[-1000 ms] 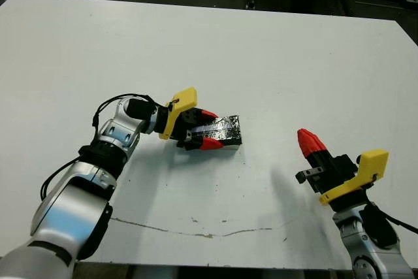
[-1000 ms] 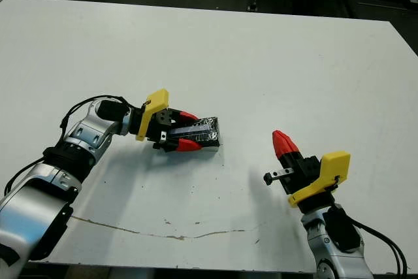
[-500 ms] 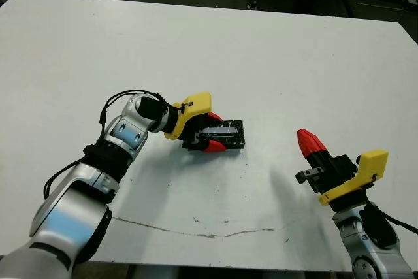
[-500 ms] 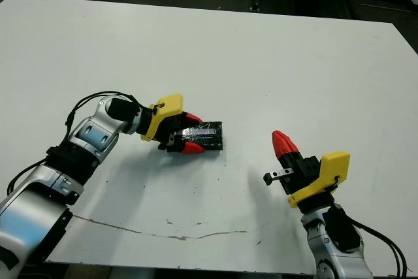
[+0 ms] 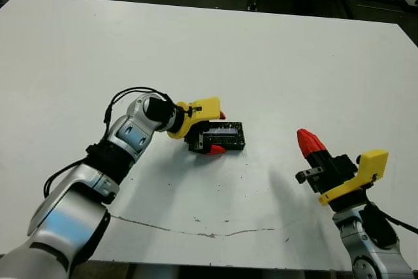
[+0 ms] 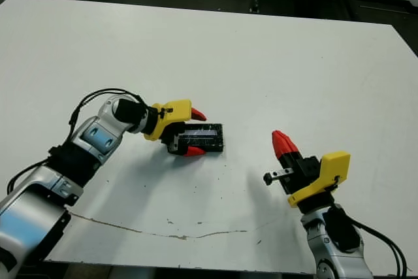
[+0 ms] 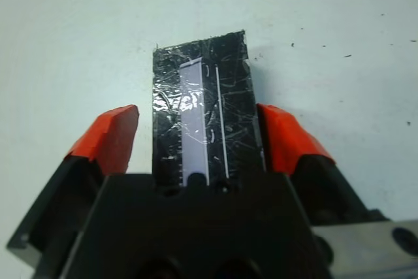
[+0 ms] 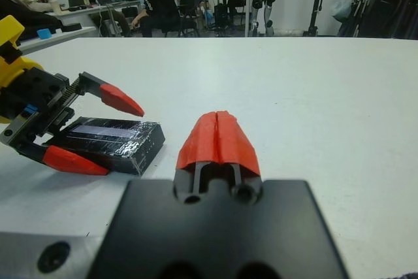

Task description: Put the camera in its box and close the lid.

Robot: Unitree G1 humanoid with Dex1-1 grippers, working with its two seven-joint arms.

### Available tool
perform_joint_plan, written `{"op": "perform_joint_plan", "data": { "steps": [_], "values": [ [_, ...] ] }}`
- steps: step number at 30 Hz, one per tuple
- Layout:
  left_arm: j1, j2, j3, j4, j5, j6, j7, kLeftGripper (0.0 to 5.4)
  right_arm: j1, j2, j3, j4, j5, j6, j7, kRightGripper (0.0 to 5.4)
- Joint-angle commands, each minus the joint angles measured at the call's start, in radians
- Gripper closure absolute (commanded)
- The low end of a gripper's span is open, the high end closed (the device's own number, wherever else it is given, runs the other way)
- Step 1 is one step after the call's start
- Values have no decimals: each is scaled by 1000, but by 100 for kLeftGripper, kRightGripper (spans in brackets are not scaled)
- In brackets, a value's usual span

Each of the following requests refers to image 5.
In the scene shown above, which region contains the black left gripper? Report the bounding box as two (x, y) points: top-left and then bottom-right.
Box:
(184, 111), (229, 157)

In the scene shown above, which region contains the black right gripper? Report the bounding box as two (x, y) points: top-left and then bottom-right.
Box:
(295, 129), (370, 210)

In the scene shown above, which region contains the glossy black box lid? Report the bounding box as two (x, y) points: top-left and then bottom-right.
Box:
(201, 121), (247, 152)

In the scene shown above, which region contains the yellow left wrist camera mount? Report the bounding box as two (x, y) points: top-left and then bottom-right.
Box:
(166, 96), (223, 141)

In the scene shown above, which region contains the yellow wrist camera mount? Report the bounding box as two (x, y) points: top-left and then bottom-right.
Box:
(166, 96), (223, 141)
(317, 148), (391, 206)

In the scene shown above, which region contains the yellow right wrist camera mount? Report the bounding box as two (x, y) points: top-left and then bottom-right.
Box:
(317, 148), (391, 206)

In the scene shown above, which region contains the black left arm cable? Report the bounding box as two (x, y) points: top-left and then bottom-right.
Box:
(43, 86), (179, 199)

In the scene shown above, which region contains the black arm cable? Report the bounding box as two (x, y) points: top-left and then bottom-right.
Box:
(368, 201), (418, 233)
(43, 86), (179, 199)

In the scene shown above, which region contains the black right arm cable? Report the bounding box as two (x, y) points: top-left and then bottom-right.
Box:
(368, 201), (418, 233)

